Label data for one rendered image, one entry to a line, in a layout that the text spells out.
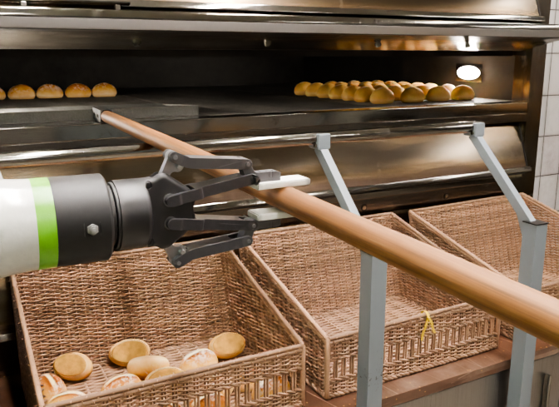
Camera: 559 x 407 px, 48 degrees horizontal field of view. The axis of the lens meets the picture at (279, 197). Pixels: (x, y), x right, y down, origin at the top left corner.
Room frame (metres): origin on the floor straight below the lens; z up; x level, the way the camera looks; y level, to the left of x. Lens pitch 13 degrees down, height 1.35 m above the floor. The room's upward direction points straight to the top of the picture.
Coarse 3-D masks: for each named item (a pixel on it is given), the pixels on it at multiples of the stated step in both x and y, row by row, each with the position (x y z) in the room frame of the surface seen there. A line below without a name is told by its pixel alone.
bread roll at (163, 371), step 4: (160, 368) 1.30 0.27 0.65; (164, 368) 1.30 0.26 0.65; (168, 368) 1.30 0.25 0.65; (172, 368) 1.30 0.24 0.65; (176, 368) 1.30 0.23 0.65; (152, 372) 1.29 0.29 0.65; (156, 372) 1.28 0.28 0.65; (160, 372) 1.28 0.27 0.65; (164, 372) 1.29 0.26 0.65; (168, 372) 1.29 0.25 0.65; (172, 372) 1.29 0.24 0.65; (176, 372) 1.29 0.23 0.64; (148, 376) 1.28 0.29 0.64; (152, 376) 1.27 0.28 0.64; (156, 376) 1.28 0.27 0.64; (144, 380) 1.28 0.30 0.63; (180, 384) 1.28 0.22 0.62; (180, 392) 1.28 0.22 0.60
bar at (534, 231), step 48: (144, 144) 1.23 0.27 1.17; (192, 144) 1.27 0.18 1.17; (240, 144) 1.32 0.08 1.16; (288, 144) 1.38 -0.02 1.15; (480, 144) 1.62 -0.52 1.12; (336, 192) 1.35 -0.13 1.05; (528, 240) 1.45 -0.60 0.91; (384, 288) 1.22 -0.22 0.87; (528, 336) 1.44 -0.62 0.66; (528, 384) 1.45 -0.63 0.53
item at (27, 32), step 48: (0, 48) 1.49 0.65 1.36; (48, 48) 1.54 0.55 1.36; (96, 48) 1.59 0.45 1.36; (144, 48) 1.64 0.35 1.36; (192, 48) 1.70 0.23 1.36; (240, 48) 1.76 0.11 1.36; (288, 48) 1.83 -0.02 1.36; (336, 48) 1.91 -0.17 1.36; (384, 48) 1.99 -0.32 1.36; (432, 48) 2.07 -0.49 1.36; (480, 48) 2.17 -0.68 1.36; (528, 48) 2.27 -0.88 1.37
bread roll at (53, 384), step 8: (40, 376) 1.29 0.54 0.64; (48, 376) 1.27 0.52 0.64; (56, 376) 1.28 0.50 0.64; (40, 384) 1.26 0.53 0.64; (48, 384) 1.25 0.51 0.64; (56, 384) 1.25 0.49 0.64; (64, 384) 1.28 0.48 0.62; (48, 392) 1.24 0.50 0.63; (56, 392) 1.24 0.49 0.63; (48, 400) 1.23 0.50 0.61
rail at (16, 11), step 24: (336, 24) 1.71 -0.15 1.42; (360, 24) 1.74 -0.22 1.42; (384, 24) 1.78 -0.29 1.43; (408, 24) 1.82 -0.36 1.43; (432, 24) 1.86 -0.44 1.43; (456, 24) 1.91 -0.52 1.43; (480, 24) 1.95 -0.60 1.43; (504, 24) 2.00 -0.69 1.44; (528, 24) 2.05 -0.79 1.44; (552, 24) 2.10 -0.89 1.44
